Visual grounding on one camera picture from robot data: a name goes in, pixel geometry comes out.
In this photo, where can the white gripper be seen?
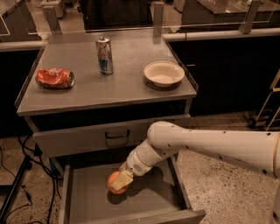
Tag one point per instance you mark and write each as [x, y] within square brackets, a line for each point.
[135, 164]

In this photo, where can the orange fruit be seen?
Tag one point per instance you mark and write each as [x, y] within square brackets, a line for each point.
[111, 179]

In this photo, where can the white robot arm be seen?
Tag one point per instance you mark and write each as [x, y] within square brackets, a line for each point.
[258, 151]

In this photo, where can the top grey drawer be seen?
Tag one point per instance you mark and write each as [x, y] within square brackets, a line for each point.
[62, 142]

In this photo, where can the open middle grey drawer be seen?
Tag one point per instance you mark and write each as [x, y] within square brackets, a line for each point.
[158, 197]

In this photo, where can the grey metal drawer cabinet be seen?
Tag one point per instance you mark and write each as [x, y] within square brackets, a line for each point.
[95, 98]

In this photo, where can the white bowl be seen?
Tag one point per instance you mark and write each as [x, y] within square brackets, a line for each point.
[164, 74]

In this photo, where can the black stand leg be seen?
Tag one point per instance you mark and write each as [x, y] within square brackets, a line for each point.
[10, 191]

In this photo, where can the crushed orange soda can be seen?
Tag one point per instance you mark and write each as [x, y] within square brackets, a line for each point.
[56, 78]

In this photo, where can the tall silver blue can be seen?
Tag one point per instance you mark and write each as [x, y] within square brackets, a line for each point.
[104, 55]

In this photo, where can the black drawer handle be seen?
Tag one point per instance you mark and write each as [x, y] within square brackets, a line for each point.
[126, 134]

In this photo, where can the wheeled cart frame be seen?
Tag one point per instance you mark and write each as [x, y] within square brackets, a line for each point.
[267, 116]

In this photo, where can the left metal post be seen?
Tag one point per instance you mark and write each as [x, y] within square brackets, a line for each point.
[52, 20]

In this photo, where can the metal post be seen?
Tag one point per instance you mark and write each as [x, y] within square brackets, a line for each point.
[158, 18]
[52, 20]
[247, 24]

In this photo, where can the middle metal post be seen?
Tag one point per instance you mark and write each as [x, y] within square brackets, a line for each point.
[158, 18]

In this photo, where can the right metal post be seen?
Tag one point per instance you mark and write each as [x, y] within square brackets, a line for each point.
[247, 24]

